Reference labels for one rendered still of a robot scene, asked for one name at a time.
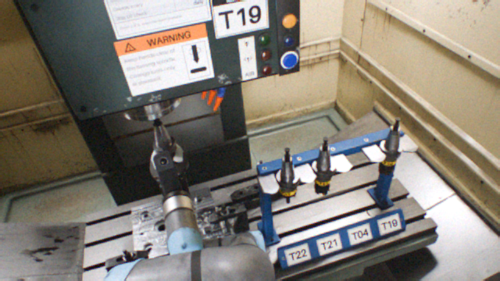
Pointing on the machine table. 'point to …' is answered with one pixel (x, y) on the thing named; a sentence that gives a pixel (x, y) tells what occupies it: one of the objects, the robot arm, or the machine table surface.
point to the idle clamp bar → (241, 196)
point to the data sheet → (154, 15)
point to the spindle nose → (151, 111)
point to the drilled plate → (165, 225)
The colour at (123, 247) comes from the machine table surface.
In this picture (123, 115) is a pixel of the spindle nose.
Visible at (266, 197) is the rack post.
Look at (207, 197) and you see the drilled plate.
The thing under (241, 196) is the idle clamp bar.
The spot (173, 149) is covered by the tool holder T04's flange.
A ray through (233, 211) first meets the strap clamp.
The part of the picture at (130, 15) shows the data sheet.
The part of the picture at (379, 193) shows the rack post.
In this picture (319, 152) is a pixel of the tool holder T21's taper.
